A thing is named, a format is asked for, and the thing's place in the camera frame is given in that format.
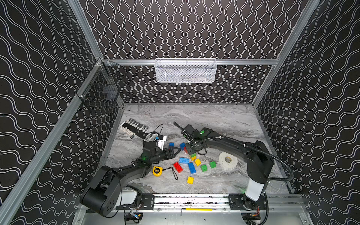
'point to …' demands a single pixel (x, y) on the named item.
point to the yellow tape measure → (157, 171)
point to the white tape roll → (221, 158)
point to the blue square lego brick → (182, 146)
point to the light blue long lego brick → (184, 160)
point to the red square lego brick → (185, 150)
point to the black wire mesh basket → (101, 90)
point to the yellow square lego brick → (193, 158)
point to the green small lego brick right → (213, 164)
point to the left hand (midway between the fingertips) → (180, 152)
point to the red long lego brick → (177, 167)
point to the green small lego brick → (204, 168)
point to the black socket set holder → (132, 127)
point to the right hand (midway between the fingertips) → (191, 149)
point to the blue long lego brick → (191, 168)
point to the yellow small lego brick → (198, 161)
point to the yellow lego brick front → (190, 180)
